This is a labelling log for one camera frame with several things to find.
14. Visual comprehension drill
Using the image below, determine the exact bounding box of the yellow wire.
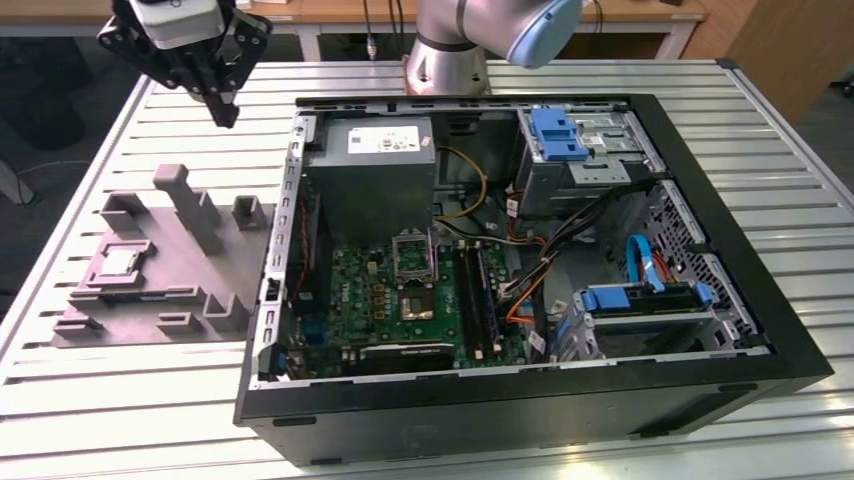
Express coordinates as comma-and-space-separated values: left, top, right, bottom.
432, 144, 489, 220

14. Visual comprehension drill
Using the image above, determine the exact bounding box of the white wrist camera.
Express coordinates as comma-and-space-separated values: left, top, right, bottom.
129, 0, 226, 50

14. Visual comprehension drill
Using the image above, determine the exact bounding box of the brown wooden cabinet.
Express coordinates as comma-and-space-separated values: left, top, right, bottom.
679, 0, 854, 126

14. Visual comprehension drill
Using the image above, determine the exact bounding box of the black RAM slot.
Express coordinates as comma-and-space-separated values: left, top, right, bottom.
471, 239, 507, 354

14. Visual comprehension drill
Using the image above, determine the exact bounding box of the black cable with connector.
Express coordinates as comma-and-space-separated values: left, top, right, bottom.
361, 0, 405, 60

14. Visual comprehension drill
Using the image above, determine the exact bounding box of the blue plastic drive carrier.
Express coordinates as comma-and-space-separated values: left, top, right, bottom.
531, 107, 588, 162

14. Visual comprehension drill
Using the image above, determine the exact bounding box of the grey parts rack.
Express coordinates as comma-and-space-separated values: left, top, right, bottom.
49, 163, 279, 349

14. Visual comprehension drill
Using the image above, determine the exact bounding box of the black PC case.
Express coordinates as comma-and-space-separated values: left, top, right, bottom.
231, 92, 836, 469

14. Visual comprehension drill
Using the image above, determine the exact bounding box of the wooden desk white frame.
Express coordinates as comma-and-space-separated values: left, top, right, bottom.
0, 0, 708, 61

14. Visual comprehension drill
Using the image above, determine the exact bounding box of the metal drive cage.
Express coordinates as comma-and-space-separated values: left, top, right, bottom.
516, 104, 668, 216

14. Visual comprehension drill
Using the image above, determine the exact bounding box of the metal disk bay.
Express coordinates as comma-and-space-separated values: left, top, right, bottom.
576, 299, 748, 360

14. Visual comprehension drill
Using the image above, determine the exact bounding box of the orange wire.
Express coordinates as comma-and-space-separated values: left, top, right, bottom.
504, 287, 539, 326

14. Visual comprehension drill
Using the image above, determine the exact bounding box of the hard disk in blue carrier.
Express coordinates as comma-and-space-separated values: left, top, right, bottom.
577, 280, 716, 317

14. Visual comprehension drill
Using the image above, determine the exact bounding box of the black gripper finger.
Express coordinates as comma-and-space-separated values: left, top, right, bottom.
96, 16, 226, 130
217, 13, 275, 130

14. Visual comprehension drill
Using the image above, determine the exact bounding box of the red disk wire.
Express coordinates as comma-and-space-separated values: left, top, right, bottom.
651, 248, 686, 287

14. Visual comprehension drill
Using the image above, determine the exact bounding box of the blue disk wire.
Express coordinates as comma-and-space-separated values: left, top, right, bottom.
625, 233, 668, 294

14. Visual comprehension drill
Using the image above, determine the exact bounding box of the grey wire bundle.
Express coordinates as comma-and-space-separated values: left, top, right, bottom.
432, 218, 543, 247

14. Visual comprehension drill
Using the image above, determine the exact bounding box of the black office chair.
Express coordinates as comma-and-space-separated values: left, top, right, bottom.
0, 37, 94, 151

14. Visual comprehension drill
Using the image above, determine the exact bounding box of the black cable bundle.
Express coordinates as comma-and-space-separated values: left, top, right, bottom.
496, 179, 659, 304

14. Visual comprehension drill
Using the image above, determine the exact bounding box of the green motherboard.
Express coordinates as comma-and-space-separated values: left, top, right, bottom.
283, 224, 535, 379

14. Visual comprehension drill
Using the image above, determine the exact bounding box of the black graphics card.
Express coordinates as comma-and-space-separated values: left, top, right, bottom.
356, 341, 456, 374

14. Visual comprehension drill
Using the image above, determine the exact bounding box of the metal socket cover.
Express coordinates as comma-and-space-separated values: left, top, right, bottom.
391, 228, 440, 285

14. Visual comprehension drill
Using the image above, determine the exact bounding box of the metal locking lever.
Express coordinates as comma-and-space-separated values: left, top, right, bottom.
432, 227, 447, 287

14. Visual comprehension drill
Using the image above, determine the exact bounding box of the silver CPU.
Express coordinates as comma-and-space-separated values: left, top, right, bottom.
97, 249, 140, 275

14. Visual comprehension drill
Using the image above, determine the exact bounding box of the grey power supply unit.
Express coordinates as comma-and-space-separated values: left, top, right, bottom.
303, 117, 440, 239

